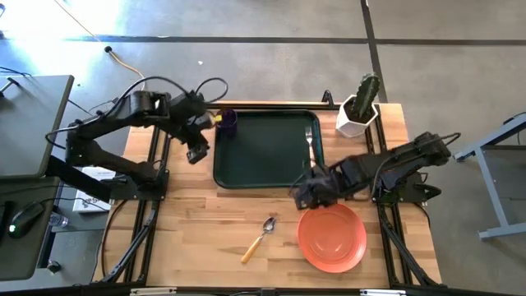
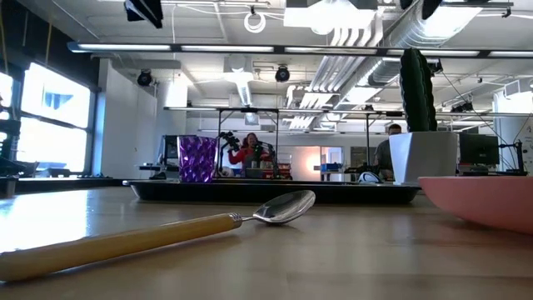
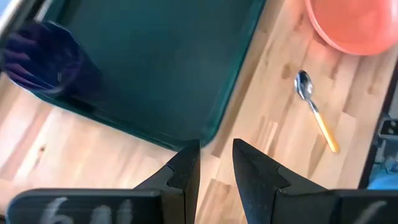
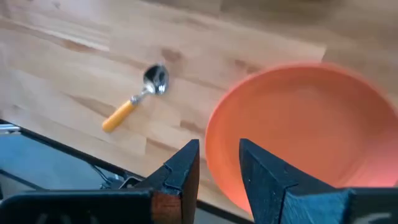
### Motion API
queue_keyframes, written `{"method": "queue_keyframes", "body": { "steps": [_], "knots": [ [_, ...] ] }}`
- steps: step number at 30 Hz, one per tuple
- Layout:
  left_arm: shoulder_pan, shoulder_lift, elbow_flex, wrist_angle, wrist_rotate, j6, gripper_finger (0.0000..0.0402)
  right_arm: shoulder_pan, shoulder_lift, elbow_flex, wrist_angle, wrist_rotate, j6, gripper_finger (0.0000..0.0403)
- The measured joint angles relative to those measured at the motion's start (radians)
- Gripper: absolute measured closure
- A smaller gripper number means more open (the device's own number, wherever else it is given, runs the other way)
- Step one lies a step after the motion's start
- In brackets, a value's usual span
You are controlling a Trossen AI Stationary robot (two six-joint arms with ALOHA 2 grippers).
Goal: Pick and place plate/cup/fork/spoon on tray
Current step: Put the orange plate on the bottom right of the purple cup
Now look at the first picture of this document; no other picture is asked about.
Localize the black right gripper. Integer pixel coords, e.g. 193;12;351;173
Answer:
293;164;343;211

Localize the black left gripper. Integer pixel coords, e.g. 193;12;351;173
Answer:
176;95;224;146

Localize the purple translucent cup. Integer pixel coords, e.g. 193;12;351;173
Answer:
215;108;238;139

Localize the silver fork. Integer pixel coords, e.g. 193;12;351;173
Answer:
304;126;318;168

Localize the orange plate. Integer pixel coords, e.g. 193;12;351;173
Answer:
297;203;368;275

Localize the dark green plastic tray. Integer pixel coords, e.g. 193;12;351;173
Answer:
212;109;325;190

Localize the white hexagonal planter pot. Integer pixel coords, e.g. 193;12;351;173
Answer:
335;94;379;139

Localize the green cactus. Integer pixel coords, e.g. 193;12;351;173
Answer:
351;72;381;123

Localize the white printed booklet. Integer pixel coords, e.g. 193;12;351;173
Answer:
72;166;118;214

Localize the grey desk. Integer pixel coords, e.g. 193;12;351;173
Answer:
0;74;75;180

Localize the clear water bottle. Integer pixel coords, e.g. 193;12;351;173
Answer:
48;211;69;229

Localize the black computer mouse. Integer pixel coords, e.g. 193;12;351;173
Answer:
7;201;45;239

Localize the dark desk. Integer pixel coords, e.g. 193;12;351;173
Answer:
0;176;62;283

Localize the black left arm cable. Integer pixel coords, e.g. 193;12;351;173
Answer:
44;75;229;151

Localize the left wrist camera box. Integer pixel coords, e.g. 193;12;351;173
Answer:
187;143;211;165

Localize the black aluminium rig frame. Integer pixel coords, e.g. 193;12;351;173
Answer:
90;100;445;296

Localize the spoon with yellow handle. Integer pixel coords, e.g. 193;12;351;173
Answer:
240;216;277;265

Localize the silver frame bracket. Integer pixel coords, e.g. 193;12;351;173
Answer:
130;287;178;296
360;289;407;296

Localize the thin cable with black ball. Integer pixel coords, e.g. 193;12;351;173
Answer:
53;0;147;90

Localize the grey metal table frame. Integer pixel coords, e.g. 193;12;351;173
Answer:
453;113;526;242

